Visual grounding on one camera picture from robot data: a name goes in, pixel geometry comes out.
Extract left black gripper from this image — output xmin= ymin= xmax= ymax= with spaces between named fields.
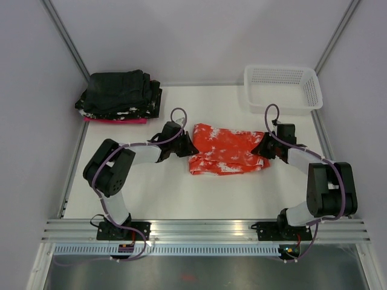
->
xmin=169 ymin=131 xmax=198 ymax=158

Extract orange white tie-dye trousers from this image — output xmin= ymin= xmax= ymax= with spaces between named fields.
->
xmin=188 ymin=123 xmax=270 ymax=176

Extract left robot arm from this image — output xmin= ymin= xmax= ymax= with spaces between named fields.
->
xmin=83 ymin=121 xmax=199 ymax=240

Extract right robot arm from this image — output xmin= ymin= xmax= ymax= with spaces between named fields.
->
xmin=251 ymin=121 xmax=358 ymax=239

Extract folded pink trousers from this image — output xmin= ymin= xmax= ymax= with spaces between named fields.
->
xmin=83 ymin=117 xmax=147 ymax=124

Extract folded black white-speckled trousers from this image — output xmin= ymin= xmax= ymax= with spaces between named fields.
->
xmin=75 ymin=80 xmax=162 ymax=120

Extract folded black trousers top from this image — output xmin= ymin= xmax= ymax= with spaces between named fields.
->
xmin=83 ymin=69 xmax=152 ymax=113

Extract white perforated plastic basket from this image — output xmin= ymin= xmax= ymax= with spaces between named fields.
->
xmin=244 ymin=65 xmax=323 ymax=115

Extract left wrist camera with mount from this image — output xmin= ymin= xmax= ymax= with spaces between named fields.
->
xmin=175 ymin=117 xmax=186 ymax=127

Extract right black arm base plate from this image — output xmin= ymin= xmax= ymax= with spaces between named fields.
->
xmin=250 ymin=222 xmax=312 ymax=242

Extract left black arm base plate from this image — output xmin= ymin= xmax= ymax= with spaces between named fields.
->
xmin=89 ymin=219 xmax=151 ymax=243

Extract aluminium front rail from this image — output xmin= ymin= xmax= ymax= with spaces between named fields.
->
xmin=41 ymin=219 xmax=371 ymax=244

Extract right aluminium frame post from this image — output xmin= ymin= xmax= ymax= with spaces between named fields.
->
xmin=314 ymin=0 xmax=362 ymax=76

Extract aluminium frame post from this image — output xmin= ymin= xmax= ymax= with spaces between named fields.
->
xmin=314 ymin=0 xmax=362 ymax=76
xmin=41 ymin=0 xmax=90 ymax=82

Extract white slotted cable duct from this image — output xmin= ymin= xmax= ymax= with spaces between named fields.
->
xmin=54 ymin=243 xmax=299 ymax=257

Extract left aluminium frame post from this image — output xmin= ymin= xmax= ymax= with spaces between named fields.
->
xmin=41 ymin=0 xmax=90 ymax=82

